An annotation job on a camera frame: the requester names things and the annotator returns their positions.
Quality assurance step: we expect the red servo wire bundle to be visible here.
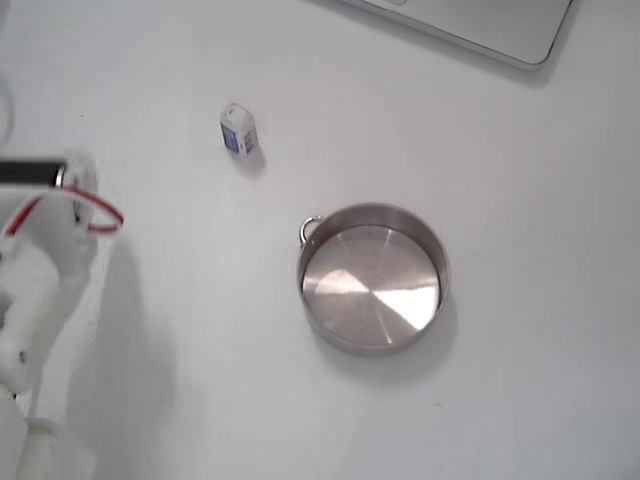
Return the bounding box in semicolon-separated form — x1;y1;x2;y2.
4;186;125;237

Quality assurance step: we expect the metal keyring clasp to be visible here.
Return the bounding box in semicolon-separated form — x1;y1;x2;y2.
299;214;323;247

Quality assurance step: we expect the round metal bowl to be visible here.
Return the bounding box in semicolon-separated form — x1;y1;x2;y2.
298;202;450;358

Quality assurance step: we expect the silver laptop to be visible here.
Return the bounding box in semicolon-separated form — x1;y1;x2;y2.
309;0;584;69

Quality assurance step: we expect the small white and blue box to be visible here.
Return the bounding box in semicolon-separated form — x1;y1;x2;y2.
218;102;254;160

